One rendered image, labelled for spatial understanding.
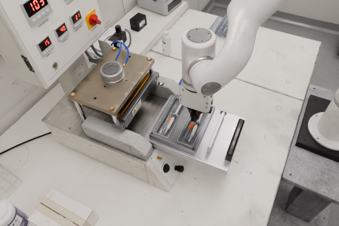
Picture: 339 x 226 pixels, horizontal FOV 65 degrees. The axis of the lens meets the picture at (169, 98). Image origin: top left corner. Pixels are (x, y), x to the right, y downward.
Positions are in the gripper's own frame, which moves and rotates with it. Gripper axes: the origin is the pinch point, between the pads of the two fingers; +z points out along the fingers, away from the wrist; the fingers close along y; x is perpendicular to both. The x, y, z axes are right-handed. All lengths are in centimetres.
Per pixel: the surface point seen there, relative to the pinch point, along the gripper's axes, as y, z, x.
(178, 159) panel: 4.1, 25.3, 4.9
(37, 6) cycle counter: 42, -34, 8
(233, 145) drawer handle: -14.4, 3.4, 3.8
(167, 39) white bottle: 37, 18, -55
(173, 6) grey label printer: 50, 21, -90
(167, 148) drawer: 5.3, 7.7, 11.1
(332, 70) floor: -70, 104, -171
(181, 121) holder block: 4.6, 4.9, 0.8
